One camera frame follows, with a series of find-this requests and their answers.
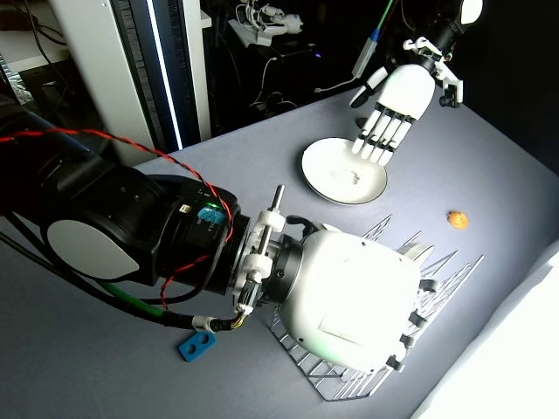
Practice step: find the white side table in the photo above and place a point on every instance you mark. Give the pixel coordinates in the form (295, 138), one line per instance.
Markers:
(22, 46)

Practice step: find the black box with blue light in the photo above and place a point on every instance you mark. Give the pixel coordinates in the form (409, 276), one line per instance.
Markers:
(297, 49)

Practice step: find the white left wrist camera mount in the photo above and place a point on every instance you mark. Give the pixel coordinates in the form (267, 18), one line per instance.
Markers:
(454, 87)

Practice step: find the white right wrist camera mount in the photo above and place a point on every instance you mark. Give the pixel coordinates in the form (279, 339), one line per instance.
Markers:
(262, 264)

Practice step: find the blue block with two holes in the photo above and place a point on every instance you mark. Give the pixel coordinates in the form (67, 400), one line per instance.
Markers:
(196, 347)

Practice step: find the white robot column with light strip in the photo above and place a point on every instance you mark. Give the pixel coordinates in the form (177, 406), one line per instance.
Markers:
(100, 65)

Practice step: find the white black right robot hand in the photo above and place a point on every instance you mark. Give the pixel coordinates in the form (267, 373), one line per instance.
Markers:
(349, 297)

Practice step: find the spare white robot hand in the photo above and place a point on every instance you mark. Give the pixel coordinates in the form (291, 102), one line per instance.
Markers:
(271, 19)

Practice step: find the white tray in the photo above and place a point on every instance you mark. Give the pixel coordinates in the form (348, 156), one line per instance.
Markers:
(253, 40)

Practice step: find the grey adapter with blue plug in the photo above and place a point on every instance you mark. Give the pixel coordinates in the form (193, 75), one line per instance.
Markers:
(364, 54)

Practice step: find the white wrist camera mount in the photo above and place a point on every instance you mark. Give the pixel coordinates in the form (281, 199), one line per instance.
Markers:
(262, 264)
(454, 87)

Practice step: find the orange swirl cookie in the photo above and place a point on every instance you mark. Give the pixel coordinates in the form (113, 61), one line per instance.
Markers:
(458, 220)

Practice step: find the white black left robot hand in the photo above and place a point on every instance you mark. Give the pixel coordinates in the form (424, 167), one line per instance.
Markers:
(406, 89)

